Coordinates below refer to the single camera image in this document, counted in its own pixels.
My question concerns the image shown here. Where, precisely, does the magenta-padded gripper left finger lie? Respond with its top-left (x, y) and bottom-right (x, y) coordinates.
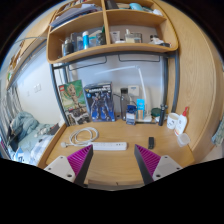
top-left (44, 144), bottom-right (95, 187)

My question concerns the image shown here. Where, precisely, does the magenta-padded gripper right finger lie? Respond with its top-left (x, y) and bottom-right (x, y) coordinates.
top-left (133, 144), bottom-right (184, 186)

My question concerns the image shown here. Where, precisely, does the black charger block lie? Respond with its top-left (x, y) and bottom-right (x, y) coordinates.
top-left (148, 136), bottom-right (156, 150)

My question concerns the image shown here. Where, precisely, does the small clear plastic container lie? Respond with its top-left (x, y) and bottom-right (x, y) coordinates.
top-left (176, 132), bottom-right (191, 148)

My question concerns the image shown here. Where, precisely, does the white glue bottle red cap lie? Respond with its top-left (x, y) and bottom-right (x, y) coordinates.
top-left (174, 106), bottom-right (190, 137)

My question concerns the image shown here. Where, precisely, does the white mug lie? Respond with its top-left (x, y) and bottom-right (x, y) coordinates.
top-left (166, 112), bottom-right (180, 130)

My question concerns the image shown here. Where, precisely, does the black electric shaver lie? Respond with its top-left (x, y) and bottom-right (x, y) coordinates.
top-left (158, 103), bottom-right (169, 127)

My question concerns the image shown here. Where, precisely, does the white power strip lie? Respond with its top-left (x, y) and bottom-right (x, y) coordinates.
top-left (90, 141), bottom-right (128, 151)

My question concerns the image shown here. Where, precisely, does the green round tin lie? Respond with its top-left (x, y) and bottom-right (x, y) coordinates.
top-left (150, 107), bottom-right (162, 118)

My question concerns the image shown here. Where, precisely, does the blue-green bedding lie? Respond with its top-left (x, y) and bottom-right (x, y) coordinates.
top-left (0, 110), bottom-right (61, 166)

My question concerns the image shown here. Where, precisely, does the small dark blue box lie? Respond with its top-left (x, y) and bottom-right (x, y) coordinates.
top-left (125, 104), bottom-right (138, 126)

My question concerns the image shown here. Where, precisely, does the tall light blue box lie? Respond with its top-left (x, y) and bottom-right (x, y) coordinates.
top-left (136, 98), bottom-right (147, 121)

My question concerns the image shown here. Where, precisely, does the green tree figure toy box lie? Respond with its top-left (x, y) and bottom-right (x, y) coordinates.
top-left (58, 79), bottom-right (92, 127)

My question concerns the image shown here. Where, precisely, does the blue robot model kit box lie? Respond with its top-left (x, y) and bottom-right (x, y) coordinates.
top-left (83, 81), bottom-right (116, 123)

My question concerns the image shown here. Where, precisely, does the white desk lamp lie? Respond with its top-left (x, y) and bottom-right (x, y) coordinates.
top-left (94, 64), bottom-right (153, 124)

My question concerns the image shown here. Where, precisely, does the wooden shelf unit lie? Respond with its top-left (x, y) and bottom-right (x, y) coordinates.
top-left (45, 0), bottom-right (179, 65)

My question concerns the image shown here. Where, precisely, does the white coiled power cable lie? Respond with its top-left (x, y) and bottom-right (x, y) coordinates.
top-left (60, 126), bottom-right (100, 149)

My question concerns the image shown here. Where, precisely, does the grey metal desk frame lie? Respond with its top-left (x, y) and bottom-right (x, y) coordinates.
top-left (49, 49), bottom-right (181, 127)

